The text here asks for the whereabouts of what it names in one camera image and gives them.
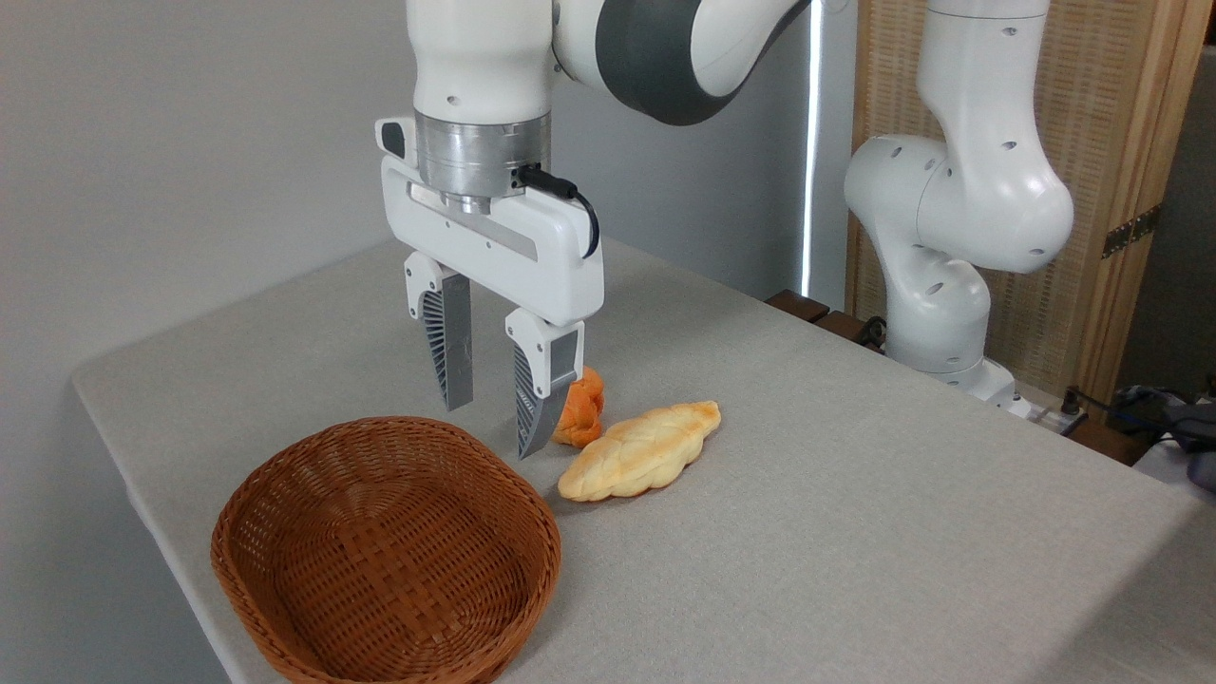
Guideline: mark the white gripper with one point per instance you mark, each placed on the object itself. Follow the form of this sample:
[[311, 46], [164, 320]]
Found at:
[[556, 271]]

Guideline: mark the small orange croissant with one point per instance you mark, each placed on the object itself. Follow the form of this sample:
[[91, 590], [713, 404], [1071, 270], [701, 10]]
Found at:
[[581, 410]]

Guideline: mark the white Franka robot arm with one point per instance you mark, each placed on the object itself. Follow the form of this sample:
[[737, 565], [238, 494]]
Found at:
[[959, 190]]

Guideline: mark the long braided bread loaf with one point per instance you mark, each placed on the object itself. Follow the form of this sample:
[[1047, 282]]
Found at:
[[641, 451]]

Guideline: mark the brown wicker basket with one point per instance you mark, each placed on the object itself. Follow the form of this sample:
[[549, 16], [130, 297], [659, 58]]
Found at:
[[380, 551]]

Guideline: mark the dark brown wooden slat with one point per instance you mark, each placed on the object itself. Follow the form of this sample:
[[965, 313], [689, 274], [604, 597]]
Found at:
[[798, 306], [844, 328]]

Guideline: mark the grey tablecloth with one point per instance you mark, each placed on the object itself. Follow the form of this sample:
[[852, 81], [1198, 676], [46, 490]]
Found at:
[[855, 532]]

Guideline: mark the black power plug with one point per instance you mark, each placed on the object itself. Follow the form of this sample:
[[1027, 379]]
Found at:
[[1073, 407]]

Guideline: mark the metal screen hinge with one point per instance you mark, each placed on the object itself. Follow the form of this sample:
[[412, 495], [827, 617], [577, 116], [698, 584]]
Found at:
[[1130, 231]]

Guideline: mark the wooden rattan folding screen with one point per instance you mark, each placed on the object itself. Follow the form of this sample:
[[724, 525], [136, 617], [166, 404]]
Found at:
[[1111, 123]]

